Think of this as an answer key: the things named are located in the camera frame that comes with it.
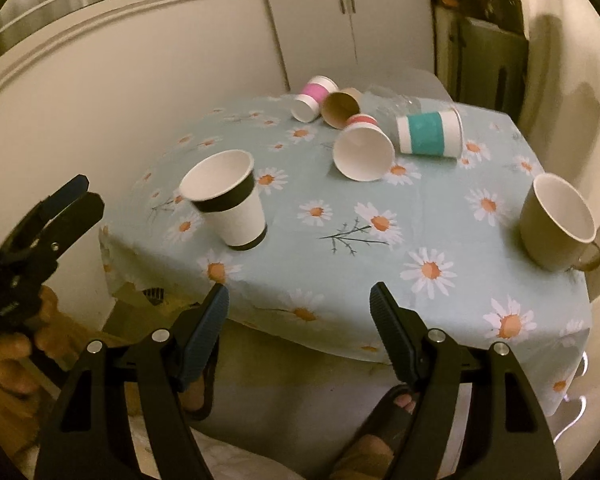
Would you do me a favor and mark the person's left hand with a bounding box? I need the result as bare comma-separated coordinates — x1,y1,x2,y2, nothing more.
0,287,62,397

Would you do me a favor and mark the daisy print blue tablecloth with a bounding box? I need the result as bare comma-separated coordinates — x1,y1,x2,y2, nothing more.
97,92,593,418

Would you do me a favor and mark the white cabinet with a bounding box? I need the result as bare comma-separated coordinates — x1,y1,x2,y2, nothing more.
257,0,438,97

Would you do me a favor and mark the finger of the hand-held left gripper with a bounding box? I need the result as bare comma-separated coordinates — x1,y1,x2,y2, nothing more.
0,192,106,273
7,174,90,251

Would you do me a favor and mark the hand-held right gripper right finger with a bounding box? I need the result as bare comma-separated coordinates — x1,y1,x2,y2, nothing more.
369,281,563,480

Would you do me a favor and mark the person's right sandalled foot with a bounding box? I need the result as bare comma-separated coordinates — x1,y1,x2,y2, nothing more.
330,385,427,480

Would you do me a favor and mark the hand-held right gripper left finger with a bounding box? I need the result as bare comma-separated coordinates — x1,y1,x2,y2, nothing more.
34,282,230,480

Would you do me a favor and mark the beige ceramic mug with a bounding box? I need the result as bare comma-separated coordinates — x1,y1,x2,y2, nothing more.
519,172,600,273

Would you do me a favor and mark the teal banded white paper cup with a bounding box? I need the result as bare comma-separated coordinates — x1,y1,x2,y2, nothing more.
395,108,465,159

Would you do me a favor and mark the clear plastic cup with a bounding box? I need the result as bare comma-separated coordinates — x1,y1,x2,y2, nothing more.
362,85,423,121

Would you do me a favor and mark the black banded white paper cup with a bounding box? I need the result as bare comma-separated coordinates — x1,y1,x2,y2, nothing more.
178,149,269,251

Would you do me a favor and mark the dark folded board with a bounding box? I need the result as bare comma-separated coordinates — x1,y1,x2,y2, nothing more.
450,15,531,116

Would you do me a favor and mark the red banded white paper cup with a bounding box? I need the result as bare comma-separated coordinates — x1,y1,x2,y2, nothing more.
332,113,396,182

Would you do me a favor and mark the brown paper cup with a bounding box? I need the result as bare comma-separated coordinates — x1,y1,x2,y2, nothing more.
321,88,363,130

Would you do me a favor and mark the pink banded white paper cup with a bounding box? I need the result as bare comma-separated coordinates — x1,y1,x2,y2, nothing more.
290,75,338,123

